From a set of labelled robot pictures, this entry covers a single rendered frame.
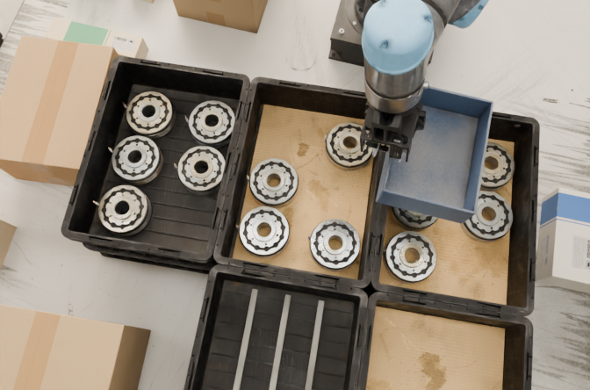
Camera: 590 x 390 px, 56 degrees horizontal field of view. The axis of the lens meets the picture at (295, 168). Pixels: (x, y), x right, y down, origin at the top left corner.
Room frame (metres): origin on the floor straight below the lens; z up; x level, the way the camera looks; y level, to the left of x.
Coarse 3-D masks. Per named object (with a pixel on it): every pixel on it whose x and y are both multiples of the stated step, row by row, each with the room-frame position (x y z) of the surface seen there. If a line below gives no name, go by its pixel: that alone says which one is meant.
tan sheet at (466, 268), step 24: (504, 144) 0.43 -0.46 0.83; (504, 192) 0.32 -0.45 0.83; (384, 240) 0.23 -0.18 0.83; (432, 240) 0.23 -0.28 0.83; (456, 240) 0.22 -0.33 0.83; (504, 240) 0.22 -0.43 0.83; (384, 264) 0.18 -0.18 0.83; (456, 264) 0.17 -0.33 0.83; (480, 264) 0.17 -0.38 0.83; (504, 264) 0.17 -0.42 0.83; (432, 288) 0.13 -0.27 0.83; (456, 288) 0.13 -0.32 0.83; (480, 288) 0.12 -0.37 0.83; (504, 288) 0.12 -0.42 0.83
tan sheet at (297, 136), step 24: (264, 120) 0.50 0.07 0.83; (288, 120) 0.50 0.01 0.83; (312, 120) 0.50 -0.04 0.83; (336, 120) 0.50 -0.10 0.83; (360, 120) 0.50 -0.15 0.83; (264, 144) 0.45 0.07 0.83; (288, 144) 0.45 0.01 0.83; (312, 144) 0.44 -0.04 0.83; (312, 168) 0.39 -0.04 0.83; (336, 168) 0.39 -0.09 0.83; (312, 192) 0.33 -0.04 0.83; (336, 192) 0.33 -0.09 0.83; (360, 192) 0.33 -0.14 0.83; (288, 216) 0.28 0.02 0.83; (312, 216) 0.28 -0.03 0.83; (336, 216) 0.28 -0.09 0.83; (360, 216) 0.28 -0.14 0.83; (240, 240) 0.23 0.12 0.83; (336, 240) 0.23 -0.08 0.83; (360, 240) 0.23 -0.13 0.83; (288, 264) 0.18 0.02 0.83; (312, 264) 0.18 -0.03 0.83
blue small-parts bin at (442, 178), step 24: (432, 96) 0.42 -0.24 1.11; (456, 96) 0.41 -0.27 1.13; (432, 120) 0.39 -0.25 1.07; (456, 120) 0.39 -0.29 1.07; (480, 120) 0.38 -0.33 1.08; (432, 144) 0.35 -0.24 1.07; (456, 144) 0.35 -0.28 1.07; (480, 144) 0.33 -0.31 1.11; (384, 168) 0.30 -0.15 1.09; (408, 168) 0.30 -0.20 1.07; (432, 168) 0.30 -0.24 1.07; (456, 168) 0.30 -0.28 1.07; (480, 168) 0.28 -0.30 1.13; (384, 192) 0.24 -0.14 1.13; (408, 192) 0.26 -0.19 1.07; (432, 192) 0.26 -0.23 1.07; (456, 192) 0.26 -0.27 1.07; (456, 216) 0.21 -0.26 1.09
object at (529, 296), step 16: (496, 112) 0.47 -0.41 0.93; (384, 208) 0.27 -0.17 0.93; (384, 224) 0.24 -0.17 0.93; (528, 224) 0.23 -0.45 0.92; (528, 240) 0.20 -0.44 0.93; (528, 256) 0.17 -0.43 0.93; (528, 272) 0.14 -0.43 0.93; (384, 288) 0.12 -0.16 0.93; (400, 288) 0.12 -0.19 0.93; (528, 288) 0.11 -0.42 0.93; (464, 304) 0.09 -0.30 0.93; (480, 304) 0.09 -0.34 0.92; (496, 304) 0.08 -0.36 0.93; (528, 304) 0.08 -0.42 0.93
